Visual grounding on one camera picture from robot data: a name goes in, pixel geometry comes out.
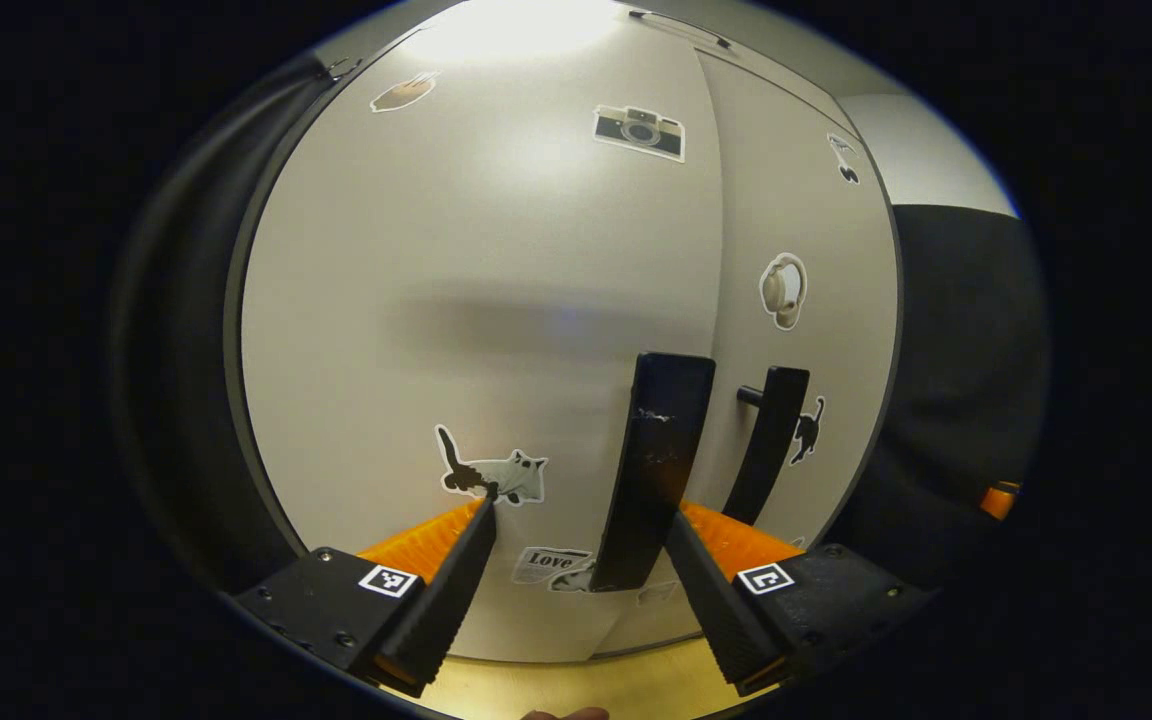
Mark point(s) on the white shoe cabinet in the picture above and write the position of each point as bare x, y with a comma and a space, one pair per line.
233, 300

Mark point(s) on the white shoe cabinet door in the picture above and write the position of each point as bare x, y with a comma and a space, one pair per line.
456, 250
806, 200

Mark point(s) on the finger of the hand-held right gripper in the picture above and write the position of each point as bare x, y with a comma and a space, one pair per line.
1001, 500

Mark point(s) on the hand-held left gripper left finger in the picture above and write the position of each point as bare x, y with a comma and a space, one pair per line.
446, 600

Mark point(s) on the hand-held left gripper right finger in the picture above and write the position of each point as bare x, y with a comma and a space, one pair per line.
711, 600

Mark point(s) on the white cabinet drawer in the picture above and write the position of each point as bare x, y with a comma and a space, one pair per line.
716, 20

